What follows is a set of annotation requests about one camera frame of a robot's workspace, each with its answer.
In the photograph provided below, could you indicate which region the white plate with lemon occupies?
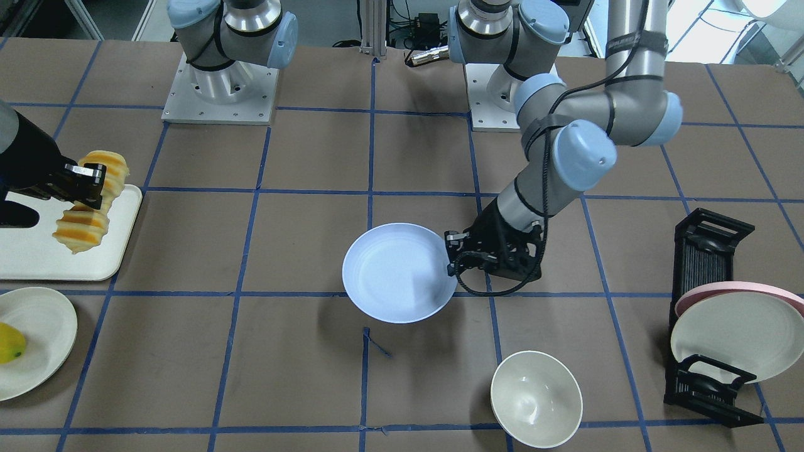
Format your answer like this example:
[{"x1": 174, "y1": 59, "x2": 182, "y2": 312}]
[{"x1": 1, "y1": 287, "x2": 78, "y2": 401}]

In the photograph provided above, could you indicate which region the light blue plate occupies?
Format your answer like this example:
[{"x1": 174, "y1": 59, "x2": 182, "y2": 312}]
[{"x1": 342, "y1": 223, "x2": 457, "y2": 324}]

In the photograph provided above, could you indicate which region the spiral yellow bread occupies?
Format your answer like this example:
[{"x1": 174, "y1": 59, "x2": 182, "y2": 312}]
[{"x1": 52, "y1": 151, "x2": 129, "y2": 254}]

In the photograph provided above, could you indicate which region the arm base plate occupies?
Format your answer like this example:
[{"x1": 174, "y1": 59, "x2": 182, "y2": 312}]
[
  {"x1": 464, "y1": 63, "x2": 521, "y2": 132},
  {"x1": 161, "y1": 55, "x2": 280, "y2": 126}
]

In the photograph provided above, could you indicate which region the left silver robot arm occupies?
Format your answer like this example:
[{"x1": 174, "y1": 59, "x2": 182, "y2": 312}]
[{"x1": 445, "y1": 1, "x2": 683, "y2": 281}]

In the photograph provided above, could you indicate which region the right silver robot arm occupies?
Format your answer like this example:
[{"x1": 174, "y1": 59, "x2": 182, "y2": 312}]
[{"x1": 1, "y1": 1, "x2": 298, "y2": 228}]

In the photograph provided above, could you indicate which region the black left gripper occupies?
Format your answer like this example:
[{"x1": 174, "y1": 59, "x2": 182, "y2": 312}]
[{"x1": 444, "y1": 202, "x2": 543, "y2": 281}]

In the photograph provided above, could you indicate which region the white rectangular tray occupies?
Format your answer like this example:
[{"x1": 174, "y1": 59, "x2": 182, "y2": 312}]
[{"x1": 0, "y1": 184, "x2": 143, "y2": 281}]

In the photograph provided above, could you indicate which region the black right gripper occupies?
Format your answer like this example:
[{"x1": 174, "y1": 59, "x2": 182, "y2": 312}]
[{"x1": 1, "y1": 110, "x2": 106, "y2": 210}]

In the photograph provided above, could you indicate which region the yellow lemon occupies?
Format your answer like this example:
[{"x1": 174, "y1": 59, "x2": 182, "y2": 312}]
[{"x1": 1, "y1": 322, "x2": 28, "y2": 364}]

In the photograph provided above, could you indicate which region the pink plate in rack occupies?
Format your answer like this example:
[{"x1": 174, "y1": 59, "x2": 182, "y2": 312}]
[{"x1": 673, "y1": 281, "x2": 803, "y2": 316}]

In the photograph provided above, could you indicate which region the white plate in rack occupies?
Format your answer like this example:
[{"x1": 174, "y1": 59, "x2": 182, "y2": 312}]
[{"x1": 671, "y1": 292, "x2": 803, "y2": 382}]

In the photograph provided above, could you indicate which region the black dish rack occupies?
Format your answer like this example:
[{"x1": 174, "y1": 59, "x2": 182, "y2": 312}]
[{"x1": 663, "y1": 208, "x2": 764, "y2": 428}]

